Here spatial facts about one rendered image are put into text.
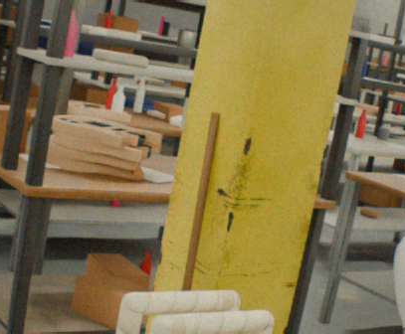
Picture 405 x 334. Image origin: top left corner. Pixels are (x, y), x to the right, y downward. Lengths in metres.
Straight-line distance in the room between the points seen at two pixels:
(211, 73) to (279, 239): 0.46
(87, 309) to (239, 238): 1.57
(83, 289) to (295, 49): 1.81
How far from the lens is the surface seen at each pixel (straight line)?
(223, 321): 1.21
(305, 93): 2.25
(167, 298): 1.26
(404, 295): 1.53
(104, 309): 3.64
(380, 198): 8.58
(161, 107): 5.79
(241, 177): 2.18
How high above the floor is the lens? 1.60
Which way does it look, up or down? 9 degrees down
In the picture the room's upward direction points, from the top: 11 degrees clockwise
